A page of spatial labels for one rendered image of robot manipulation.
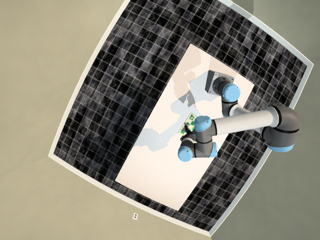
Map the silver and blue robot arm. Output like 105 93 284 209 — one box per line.
177 76 301 162

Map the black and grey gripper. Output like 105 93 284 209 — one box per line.
180 122 197 142

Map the green and cream chessboard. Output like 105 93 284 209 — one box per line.
178 113 197 136

